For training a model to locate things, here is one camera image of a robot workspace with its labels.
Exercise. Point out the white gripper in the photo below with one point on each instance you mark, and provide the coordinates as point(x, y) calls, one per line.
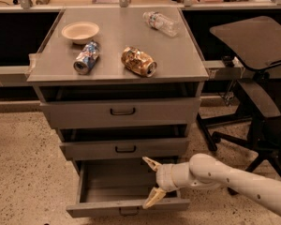
point(166, 178)

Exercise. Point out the grey bottom drawer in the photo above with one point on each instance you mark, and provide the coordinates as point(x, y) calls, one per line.
point(119, 187)

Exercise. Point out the grey drawer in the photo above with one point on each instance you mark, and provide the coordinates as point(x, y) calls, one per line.
point(119, 187)
point(121, 113)
point(124, 149)

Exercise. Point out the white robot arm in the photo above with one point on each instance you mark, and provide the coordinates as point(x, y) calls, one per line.
point(206, 172)

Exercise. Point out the grey middle drawer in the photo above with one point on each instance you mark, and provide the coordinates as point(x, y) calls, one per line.
point(124, 149)

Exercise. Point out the grey top drawer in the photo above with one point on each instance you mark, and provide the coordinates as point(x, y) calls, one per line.
point(121, 113)

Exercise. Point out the grey drawer cabinet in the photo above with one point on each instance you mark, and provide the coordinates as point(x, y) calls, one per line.
point(179, 74)

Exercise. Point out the gold crushed soda can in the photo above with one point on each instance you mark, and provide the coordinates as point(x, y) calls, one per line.
point(138, 62)

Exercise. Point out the blue crushed soda can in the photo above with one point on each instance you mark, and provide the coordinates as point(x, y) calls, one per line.
point(86, 59)

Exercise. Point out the clear plastic water bottle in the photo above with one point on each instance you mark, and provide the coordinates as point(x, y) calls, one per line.
point(161, 23)

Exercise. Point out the beige paper bowl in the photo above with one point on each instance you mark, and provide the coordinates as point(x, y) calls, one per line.
point(80, 32)

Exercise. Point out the black office chair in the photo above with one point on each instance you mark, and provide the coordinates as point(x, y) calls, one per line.
point(257, 43)

